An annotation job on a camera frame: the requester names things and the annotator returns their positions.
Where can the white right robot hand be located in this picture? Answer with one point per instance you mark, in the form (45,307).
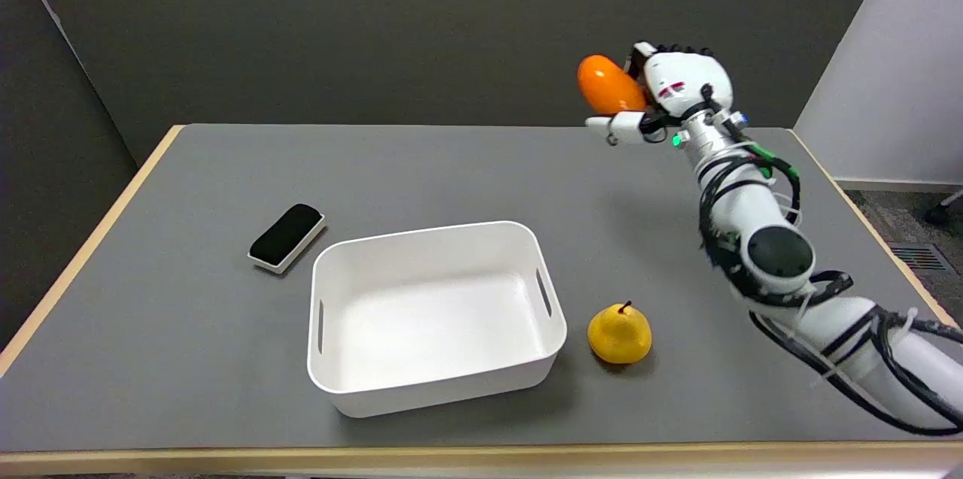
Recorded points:
(681,83)

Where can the orange mango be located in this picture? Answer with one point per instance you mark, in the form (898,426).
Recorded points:
(608,84)

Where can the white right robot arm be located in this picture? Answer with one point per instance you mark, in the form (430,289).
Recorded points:
(760,223)

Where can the white plastic box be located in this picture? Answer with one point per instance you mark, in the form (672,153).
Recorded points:
(432,313)

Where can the yellow pear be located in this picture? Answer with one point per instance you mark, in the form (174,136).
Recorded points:
(619,334)

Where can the black chair caster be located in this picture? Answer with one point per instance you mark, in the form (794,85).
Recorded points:
(940,213)

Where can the floor vent grille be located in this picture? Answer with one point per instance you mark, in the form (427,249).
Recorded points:
(921,258)

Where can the black and white eraser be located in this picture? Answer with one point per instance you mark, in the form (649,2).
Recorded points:
(287,236)

